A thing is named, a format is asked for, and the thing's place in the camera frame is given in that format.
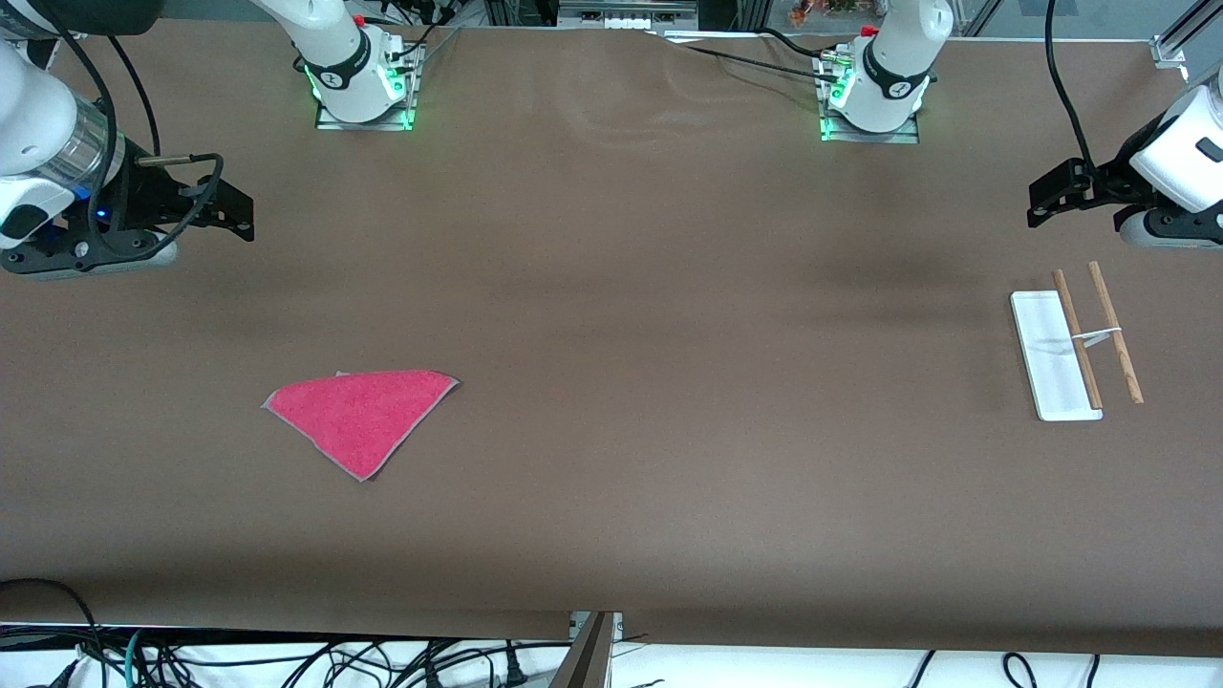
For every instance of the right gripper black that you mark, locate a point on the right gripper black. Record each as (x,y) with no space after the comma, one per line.
(143,196)

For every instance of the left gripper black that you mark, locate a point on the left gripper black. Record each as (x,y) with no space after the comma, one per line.
(1111,181)

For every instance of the pink towel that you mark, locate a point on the pink towel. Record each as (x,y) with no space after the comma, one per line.
(358,416)

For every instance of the white rectangular tray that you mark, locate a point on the white rectangular tray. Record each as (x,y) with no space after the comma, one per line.
(1051,373)

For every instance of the orange colourful item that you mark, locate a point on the orange colourful item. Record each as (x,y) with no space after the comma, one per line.
(822,10)

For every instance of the brown table cover sheet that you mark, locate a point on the brown table cover sheet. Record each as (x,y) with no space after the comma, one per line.
(611,334)

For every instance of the grey metal box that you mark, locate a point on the grey metal box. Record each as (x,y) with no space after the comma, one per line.
(669,11)

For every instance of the brown table leg beam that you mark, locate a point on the brown table leg beam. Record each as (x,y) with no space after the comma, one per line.
(588,659)

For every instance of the silver aluminium frame profile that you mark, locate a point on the silver aluminium frame profile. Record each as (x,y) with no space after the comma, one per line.
(1170,48)

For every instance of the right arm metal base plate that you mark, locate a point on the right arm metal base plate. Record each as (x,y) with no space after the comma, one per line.
(368,125)

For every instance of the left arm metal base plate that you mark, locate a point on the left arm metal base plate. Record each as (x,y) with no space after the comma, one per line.
(869,138)

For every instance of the black frame post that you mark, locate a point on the black frame post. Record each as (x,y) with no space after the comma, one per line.
(755,11)

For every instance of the silver metal bracket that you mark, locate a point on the silver metal bracket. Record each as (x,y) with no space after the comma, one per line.
(617,626)

